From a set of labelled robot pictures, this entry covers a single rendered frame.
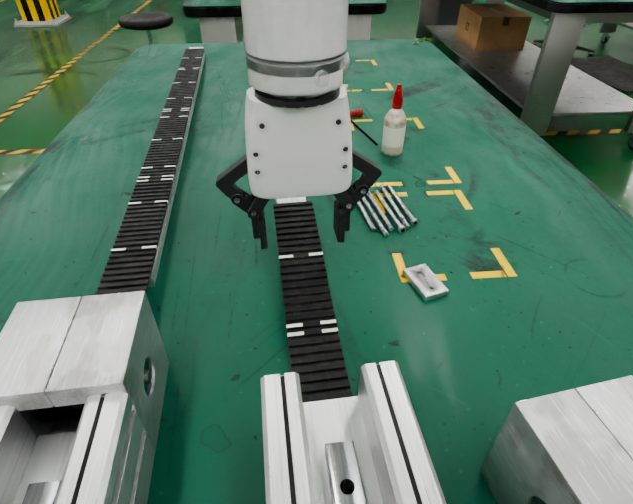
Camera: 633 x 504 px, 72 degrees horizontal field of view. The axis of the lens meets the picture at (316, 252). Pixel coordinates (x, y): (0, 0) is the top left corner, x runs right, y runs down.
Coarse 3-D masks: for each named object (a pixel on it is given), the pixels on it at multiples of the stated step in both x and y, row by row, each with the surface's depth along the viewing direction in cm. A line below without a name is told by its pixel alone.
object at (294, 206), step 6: (276, 204) 55; (282, 204) 55; (288, 204) 55; (294, 204) 55; (300, 204) 55; (306, 204) 55; (312, 204) 55; (276, 210) 54; (282, 210) 54; (288, 210) 54; (294, 210) 54; (300, 210) 54; (306, 210) 55; (312, 210) 55
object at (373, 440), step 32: (288, 384) 30; (384, 384) 30; (288, 416) 28; (320, 416) 32; (352, 416) 32; (384, 416) 28; (288, 448) 26; (320, 448) 30; (352, 448) 29; (384, 448) 27; (416, 448) 26; (288, 480) 25; (320, 480) 29; (352, 480) 28; (384, 480) 27; (416, 480) 25
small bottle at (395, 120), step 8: (400, 88) 70; (400, 96) 70; (392, 104) 72; (400, 104) 71; (392, 112) 72; (400, 112) 72; (384, 120) 73; (392, 120) 72; (400, 120) 72; (384, 128) 74; (392, 128) 72; (400, 128) 72; (384, 136) 74; (392, 136) 73; (400, 136) 73; (384, 144) 75; (392, 144) 74; (400, 144) 74; (384, 152) 76; (392, 152) 75; (400, 152) 76
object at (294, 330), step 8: (320, 320) 44; (328, 320) 44; (288, 328) 43; (296, 328) 43; (304, 328) 43; (312, 328) 43; (320, 328) 43; (328, 328) 43; (336, 328) 43; (288, 336) 42; (296, 336) 42; (304, 336) 42; (312, 336) 43; (320, 336) 43
